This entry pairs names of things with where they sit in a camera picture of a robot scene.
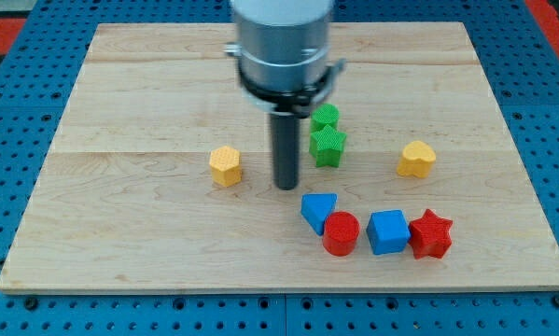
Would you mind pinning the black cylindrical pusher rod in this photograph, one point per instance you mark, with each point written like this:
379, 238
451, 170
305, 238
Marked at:
285, 141

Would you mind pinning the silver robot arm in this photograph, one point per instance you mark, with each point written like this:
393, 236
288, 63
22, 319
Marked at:
281, 54

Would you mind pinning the yellow hexagon block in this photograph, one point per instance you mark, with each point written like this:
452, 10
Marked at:
225, 165

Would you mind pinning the yellow heart block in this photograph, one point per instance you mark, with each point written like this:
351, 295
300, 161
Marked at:
416, 159

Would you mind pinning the green cylinder block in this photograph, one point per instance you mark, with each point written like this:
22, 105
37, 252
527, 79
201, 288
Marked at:
324, 115

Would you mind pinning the green star block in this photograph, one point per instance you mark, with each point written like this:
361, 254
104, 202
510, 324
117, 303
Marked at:
327, 146

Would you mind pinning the blue triangle block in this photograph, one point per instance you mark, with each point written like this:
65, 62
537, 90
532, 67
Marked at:
315, 209

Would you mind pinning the red cylinder block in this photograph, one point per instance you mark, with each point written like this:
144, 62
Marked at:
341, 232

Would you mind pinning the wooden board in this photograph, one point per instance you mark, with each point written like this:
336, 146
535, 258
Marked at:
125, 202

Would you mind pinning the blue cube block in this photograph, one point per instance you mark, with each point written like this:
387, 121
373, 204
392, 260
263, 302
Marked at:
388, 232

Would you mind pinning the red star block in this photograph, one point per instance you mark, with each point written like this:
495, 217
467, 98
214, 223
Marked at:
430, 235

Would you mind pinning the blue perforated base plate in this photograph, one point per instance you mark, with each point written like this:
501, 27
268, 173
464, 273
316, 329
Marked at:
38, 74

